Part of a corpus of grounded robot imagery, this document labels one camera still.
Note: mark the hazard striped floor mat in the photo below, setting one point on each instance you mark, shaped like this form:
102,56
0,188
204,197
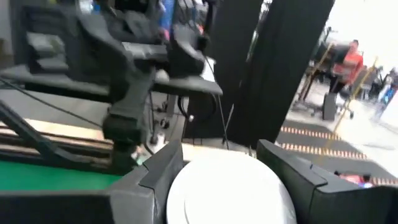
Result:
311,143

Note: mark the grey desk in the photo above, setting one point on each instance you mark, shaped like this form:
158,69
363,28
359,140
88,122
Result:
192,85

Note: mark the black aluminium table frame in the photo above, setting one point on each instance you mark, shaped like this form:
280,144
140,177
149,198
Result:
28,133

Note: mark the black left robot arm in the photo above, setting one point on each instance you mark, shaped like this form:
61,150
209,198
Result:
127,102

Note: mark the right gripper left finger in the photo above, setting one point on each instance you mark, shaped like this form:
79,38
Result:
146,193

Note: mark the black partition panel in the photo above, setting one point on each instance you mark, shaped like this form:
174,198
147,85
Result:
273,62

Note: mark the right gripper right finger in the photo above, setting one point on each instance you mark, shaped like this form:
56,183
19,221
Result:
311,193

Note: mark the green table mat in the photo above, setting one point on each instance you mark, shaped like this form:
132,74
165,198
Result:
46,179

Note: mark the person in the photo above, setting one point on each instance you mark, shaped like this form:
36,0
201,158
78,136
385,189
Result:
349,63
384,84

